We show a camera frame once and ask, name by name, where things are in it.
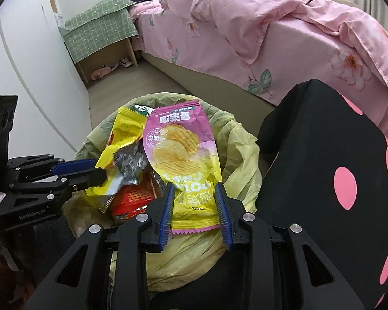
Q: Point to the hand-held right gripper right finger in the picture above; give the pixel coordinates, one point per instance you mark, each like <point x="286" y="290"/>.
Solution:
<point x="223" y="216"/>

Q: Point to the pink and yellow chip bag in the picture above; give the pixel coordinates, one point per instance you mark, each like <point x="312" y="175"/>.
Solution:
<point x="181" y="142"/>

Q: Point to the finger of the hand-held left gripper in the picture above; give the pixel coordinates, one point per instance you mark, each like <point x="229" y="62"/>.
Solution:
<point x="74" y="166"/>
<point x="90" y="177"/>

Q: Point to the yellow wafer wrapper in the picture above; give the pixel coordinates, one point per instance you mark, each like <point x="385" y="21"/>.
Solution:
<point x="123" y="135"/>

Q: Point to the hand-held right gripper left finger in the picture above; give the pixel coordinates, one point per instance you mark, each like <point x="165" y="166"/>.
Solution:
<point x="166" y="216"/>

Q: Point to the pink slipper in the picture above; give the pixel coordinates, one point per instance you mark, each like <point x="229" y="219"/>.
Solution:
<point x="101" y="73"/>

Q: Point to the red packet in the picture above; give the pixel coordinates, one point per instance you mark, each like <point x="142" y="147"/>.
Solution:
<point x="132" y="197"/>

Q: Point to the waste bin with yellow liner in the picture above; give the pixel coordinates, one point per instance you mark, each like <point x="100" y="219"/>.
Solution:
<point x="239" y="155"/>

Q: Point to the pink floral duvet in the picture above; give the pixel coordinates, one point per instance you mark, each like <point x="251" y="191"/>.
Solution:
<point x="262" y="9"/>

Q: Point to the white patterned slipper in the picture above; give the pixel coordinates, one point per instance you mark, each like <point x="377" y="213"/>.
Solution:
<point x="126" y="62"/>

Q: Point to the black tablecloth with pink print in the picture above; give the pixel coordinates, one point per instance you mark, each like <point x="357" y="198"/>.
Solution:
<point x="310" y="168"/>

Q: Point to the green and white packet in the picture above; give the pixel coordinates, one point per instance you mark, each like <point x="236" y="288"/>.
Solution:
<point x="140" y="109"/>

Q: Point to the green checked cloth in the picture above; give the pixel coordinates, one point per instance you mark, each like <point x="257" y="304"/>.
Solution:
<point x="97" y="29"/>

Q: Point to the bed with pink floral sheet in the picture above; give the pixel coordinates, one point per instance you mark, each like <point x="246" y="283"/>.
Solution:
<point x="194" y="55"/>

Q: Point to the white wardrobe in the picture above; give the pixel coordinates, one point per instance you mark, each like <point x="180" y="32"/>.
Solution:
<point x="35" y="71"/>

